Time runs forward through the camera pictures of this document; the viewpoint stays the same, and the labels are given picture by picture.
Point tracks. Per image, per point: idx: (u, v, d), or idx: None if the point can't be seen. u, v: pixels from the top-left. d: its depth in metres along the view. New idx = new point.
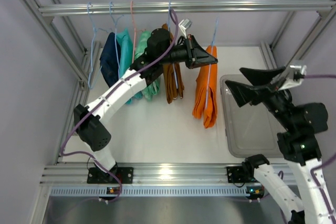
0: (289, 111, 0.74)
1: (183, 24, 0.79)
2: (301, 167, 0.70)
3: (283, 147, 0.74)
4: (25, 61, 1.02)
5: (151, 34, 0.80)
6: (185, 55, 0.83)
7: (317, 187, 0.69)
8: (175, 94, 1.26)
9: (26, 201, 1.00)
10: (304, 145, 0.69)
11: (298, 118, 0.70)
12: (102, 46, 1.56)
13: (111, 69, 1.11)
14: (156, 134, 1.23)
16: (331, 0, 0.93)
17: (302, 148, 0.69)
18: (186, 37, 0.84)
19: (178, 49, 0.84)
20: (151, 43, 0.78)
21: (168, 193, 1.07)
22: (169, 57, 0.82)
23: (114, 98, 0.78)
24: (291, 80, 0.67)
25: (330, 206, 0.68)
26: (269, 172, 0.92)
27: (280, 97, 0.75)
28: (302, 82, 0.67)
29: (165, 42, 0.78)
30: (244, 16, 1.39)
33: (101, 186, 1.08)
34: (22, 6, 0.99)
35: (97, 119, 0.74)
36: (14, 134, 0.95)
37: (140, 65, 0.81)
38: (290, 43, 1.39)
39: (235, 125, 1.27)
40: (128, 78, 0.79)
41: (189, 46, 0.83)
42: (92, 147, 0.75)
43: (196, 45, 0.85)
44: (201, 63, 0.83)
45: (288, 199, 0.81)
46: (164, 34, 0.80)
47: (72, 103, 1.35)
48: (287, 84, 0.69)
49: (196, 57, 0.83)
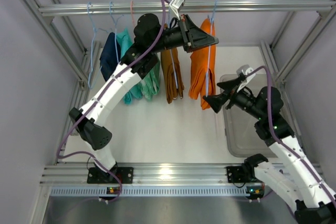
0: (254, 102, 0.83)
1: (175, 3, 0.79)
2: (278, 146, 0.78)
3: (261, 134, 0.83)
4: (25, 61, 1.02)
5: (138, 21, 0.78)
6: (180, 39, 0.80)
7: (299, 160, 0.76)
8: (175, 94, 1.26)
9: (27, 201, 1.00)
10: (277, 126, 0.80)
11: (261, 103, 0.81)
12: (102, 46, 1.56)
13: (111, 69, 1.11)
14: (156, 134, 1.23)
16: (331, 0, 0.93)
17: (275, 129, 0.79)
18: (179, 19, 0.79)
19: (171, 33, 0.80)
20: (139, 33, 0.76)
21: (168, 193, 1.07)
22: (162, 44, 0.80)
23: (106, 98, 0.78)
24: (243, 81, 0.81)
25: (317, 177, 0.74)
26: (269, 169, 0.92)
27: (243, 95, 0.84)
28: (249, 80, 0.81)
29: (153, 30, 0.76)
30: (244, 17, 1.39)
33: (101, 186, 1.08)
34: (22, 6, 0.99)
35: (92, 121, 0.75)
36: (14, 134, 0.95)
37: (132, 56, 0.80)
38: (290, 44, 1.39)
39: (235, 125, 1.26)
40: (119, 75, 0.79)
41: (184, 29, 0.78)
42: (93, 146, 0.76)
43: (192, 27, 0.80)
44: (199, 46, 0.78)
45: (290, 190, 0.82)
46: (151, 20, 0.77)
47: (72, 103, 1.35)
48: (242, 84, 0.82)
49: (192, 41, 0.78)
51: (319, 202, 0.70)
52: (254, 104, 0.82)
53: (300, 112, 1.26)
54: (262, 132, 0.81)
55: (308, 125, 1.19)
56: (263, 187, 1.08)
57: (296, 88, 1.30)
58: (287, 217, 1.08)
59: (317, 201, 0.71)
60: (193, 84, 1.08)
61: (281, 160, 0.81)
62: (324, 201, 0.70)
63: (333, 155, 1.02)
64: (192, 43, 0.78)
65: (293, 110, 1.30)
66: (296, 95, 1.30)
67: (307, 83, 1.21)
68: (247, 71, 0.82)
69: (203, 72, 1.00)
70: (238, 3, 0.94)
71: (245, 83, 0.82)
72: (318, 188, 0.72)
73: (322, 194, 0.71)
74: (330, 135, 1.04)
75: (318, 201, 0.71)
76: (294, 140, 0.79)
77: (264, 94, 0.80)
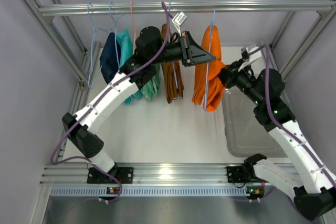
0: (253, 85, 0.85)
1: (179, 19, 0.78)
2: (279, 130, 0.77)
3: (260, 118, 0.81)
4: (25, 61, 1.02)
5: (140, 33, 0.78)
6: (179, 54, 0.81)
7: (300, 145, 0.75)
8: (175, 94, 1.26)
9: (27, 201, 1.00)
10: (277, 110, 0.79)
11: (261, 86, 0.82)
12: (102, 46, 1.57)
13: (111, 68, 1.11)
14: (156, 133, 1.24)
16: (331, 0, 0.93)
17: (275, 114, 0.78)
18: (180, 35, 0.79)
19: (172, 48, 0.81)
20: (140, 44, 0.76)
21: (168, 193, 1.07)
22: (161, 57, 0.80)
23: (102, 106, 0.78)
24: (247, 60, 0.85)
25: (319, 162, 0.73)
26: (268, 164, 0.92)
27: (243, 76, 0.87)
28: (251, 60, 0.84)
29: (155, 42, 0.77)
30: (244, 17, 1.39)
33: (101, 186, 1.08)
34: (22, 6, 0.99)
35: (85, 128, 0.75)
36: (14, 134, 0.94)
37: (131, 66, 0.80)
38: (290, 43, 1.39)
39: (235, 125, 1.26)
40: (118, 83, 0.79)
41: (184, 46, 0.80)
42: (84, 153, 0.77)
43: (192, 43, 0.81)
44: (198, 63, 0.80)
45: (289, 180, 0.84)
46: (153, 33, 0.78)
47: (72, 103, 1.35)
48: (244, 63, 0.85)
49: (191, 57, 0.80)
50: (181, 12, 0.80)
51: (322, 187, 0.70)
52: (252, 86, 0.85)
53: (300, 112, 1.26)
54: (261, 117, 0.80)
55: (308, 126, 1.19)
56: (263, 187, 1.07)
57: (296, 88, 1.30)
58: (287, 217, 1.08)
59: (319, 187, 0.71)
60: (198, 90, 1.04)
61: (282, 146, 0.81)
62: (326, 187, 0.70)
63: (332, 155, 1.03)
64: (190, 61, 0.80)
65: (294, 110, 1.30)
66: (296, 95, 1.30)
67: (307, 83, 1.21)
68: (251, 49, 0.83)
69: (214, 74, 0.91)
70: (238, 3, 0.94)
71: (247, 61, 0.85)
72: (319, 173, 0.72)
73: (324, 179, 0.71)
74: (329, 135, 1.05)
75: (321, 187, 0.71)
76: (295, 124, 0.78)
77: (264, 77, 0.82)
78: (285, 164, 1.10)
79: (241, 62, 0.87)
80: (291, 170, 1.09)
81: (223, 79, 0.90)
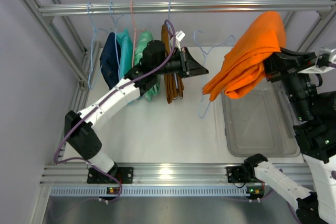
0: (308, 99, 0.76)
1: (179, 36, 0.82)
2: (324, 164, 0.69)
3: (304, 142, 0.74)
4: (25, 62, 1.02)
5: (147, 44, 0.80)
6: (179, 66, 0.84)
7: None
8: (175, 95, 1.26)
9: (27, 201, 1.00)
10: (328, 140, 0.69)
11: (321, 110, 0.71)
12: (102, 46, 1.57)
13: (111, 69, 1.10)
14: (157, 133, 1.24)
16: (331, 0, 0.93)
17: (326, 144, 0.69)
18: (180, 50, 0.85)
19: (173, 61, 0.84)
20: (147, 54, 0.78)
21: (168, 193, 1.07)
22: (164, 68, 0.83)
23: (107, 106, 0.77)
24: (315, 67, 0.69)
25: None
26: (269, 169, 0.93)
27: (302, 83, 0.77)
28: (325, 72, 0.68)
29: (160, 53, 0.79)
30: (244, 17, 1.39)
33: (101, 186, 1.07)
34: (22, 6, 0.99)
35: (90, 126, 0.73)
36: (14, 134, 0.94)
37: (135, 74, 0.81)
38: (289, 43, 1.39)
39: (235, 125, 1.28)
40: (123, 87, 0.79)
41: (183, 59, 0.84)
42: (82, 155, 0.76)
43: (189, 57, 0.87)
44: (194, 75, 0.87)
45: (292, 189, 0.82)
46: (159, 44, 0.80)
47: (72, 103, 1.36)
48: (311, 69, 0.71)
49: (189, 70, 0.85)
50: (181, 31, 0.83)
51: None
52: (306, 100, 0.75)
53: None
54: (307, 141, 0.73)
55: None
56: (263, 187, 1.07)
57: None
58: (287, 217, 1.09)
59: None
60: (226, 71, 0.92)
61: (315, 175, 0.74)
62: None
63: None
64: (189, 73, 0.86)
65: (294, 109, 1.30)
66: None
67: None
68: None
69: (262, 57, 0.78)
70: (238, 4, 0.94)
71: (317, 68, 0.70)
72: None
73: None
74: None
75: None
76: None
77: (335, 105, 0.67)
78: (285, 164, 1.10)
79: (307, 61, 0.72)
80: (290, 170, 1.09)
81: (272, 68, 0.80)
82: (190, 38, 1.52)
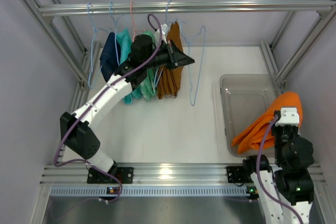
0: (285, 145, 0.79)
1: (164, 30, 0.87)
2: (292, 205, 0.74)
3: (279, 184, 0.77)
4: (25, 62, 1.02)
5: (134, 40, 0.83)
6: (167, 59, 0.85)
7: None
8: (168, 92, 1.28)
9: (27, 201, 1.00)
10: (300, 187, 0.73)
11: (287, 150, 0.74)
12: (102, 46, 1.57)
13: (111, 68, 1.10)
14: (156, 132, 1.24)
16: (331, 0, 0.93)
17: (297, 190, 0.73)
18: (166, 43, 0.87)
19: (160, 53, 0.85)
20: (135, 48, 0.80)
21: (168, 193, 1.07)
22: (153, 62, 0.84)
23: (101, 103, 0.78)
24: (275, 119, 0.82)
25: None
26: (267, 182, 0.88)
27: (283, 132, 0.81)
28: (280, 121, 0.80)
29: (147, 46, 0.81)
30: (244, 17, 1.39)
33: (101, 186, 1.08)
34: (22, 6, 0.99)
35: (86, 125, 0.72)
36: (13, 134, 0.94)
37: (125, 70, 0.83)
38: (289, 43, 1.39)
39: (235, 125, 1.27)
40: (114, 83, 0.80)
41: (170, 51, 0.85)
42: (82, 155, 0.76)
43: (176, 49, 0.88)
44: (182, 66, 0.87)
45: (275, 215, 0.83)
46: (146, 38, 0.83)
47: (72, 103, 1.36)
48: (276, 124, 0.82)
49: (177, 61, 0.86)
50: (164, 24, 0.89)
51: None
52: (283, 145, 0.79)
53: None
54: (281, 182, 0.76)
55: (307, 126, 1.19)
56: None
57: (296, 88, 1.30)
58: None
59: None
60: (247, 130, 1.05)
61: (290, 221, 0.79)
62: None
63: (333, 154, 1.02)
64: (177, 64, 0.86)
65: None
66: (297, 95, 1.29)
67: (307, 83, 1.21)
68: (289, 112, 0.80)
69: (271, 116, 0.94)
70: (238, 4, 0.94)
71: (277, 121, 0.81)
72: None
73: None
74: (327, 134, 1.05)
75: None
76: (305, 205, 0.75)
77: (293, 146, 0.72)
78: None
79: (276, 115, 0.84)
80: None
81: None
82: (190, 38, 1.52)
